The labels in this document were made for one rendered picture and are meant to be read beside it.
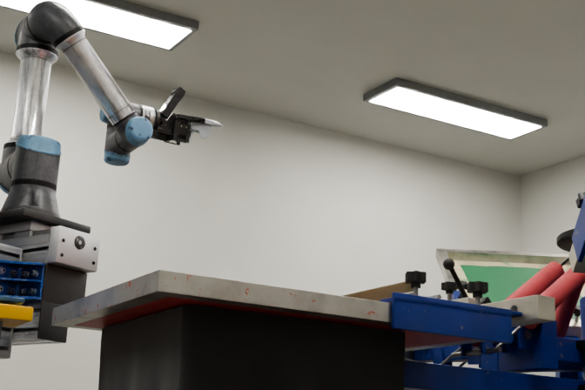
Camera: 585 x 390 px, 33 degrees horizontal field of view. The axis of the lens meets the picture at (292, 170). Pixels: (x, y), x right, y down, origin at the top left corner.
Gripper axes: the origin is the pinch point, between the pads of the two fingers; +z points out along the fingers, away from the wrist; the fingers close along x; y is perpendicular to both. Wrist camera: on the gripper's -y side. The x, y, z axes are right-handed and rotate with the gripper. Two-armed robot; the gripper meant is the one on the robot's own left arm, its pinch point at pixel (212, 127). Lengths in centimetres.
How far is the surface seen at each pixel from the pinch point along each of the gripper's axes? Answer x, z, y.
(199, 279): 117, -51, 54
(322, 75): -233, 174, -102
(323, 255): -303, 231, 0
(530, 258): -24, 157, 18
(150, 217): -304, 102, -6
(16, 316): 83, -72, 64
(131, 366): 87, -50, 71
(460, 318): 118, 6, 54
